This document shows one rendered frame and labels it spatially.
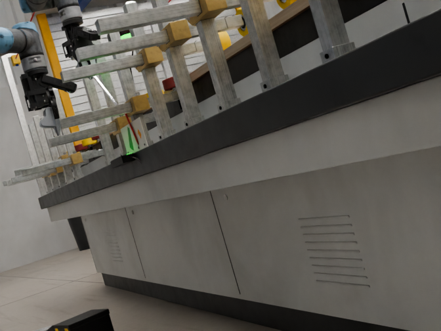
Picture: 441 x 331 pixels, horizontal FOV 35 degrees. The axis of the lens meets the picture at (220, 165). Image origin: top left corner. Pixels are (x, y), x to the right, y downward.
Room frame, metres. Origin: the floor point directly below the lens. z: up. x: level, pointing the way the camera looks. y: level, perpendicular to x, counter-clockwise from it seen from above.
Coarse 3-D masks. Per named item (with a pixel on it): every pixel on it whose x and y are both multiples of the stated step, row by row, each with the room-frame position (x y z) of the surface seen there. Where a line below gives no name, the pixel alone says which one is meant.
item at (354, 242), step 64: (384, 0) 1.39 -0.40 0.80; (256, 64) 1.94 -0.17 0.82; (320, 64) 1.65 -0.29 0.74; (256, 192) 2.16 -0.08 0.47; (320, 192) 1.81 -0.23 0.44; (384, 192) 1.56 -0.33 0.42; (128, 256) 3.90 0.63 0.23; (192, 256) 2.88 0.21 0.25; (256, 256) 2.29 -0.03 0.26; (320, 256) 1.90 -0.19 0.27; (384, 256) 1.62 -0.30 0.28; (256, 320) 2.51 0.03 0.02; (320, 320) 2.05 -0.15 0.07; (384, 320) 1.69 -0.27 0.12
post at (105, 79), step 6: (96, 42) 2.59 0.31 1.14; (102, 60) 2.60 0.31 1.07; (102, 78) 2.59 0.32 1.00; (108, 78) 2.60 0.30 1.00; (102, 84) 2.60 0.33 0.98; (108, 84) 2.59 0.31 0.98; (108, 90) 2.59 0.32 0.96; (114, 90) 2.60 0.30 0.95; (114, 96) 2.60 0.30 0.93; (108, 102) 2.59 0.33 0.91; (120, 138) 2.59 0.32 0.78; (120, 144) 2.60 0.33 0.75; (126, 150) 2.59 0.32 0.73
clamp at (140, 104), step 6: (138, 96) 2.29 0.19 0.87; (144, 96) 2.30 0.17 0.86; (126, 102) 2.36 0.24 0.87; (132, 102) 2.30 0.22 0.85; (138, 102) 2.29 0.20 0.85; (144, 102) 2.30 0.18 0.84; (132, 108) 2.32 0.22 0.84; (138, 108) 2.29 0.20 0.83; (144, 108) 2.30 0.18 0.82; (132, 114) 2.34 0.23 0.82
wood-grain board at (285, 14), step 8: (304, 0) 1.62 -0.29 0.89; (288, 8) 1.69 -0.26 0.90; (296, 8) 1.66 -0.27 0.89; (304, 8) 1.63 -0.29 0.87; (280, 16) 1.73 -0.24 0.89; (288, 16) 1.70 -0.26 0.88; (272, 24) 1.78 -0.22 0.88; (280, 24) 1.75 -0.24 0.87; (240, 40) 1.96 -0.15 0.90; (248, 40) 1.92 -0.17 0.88; (232, 48) 2.02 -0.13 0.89; (240, 48) 1.97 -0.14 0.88; (232, 56) 2.06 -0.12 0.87; (192, 72) 2.33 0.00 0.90; (200, 72) 2.28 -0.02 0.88; (208, 72) 2.25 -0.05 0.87; (192, 80) 2.35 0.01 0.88; (144, 112) 2.93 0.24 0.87
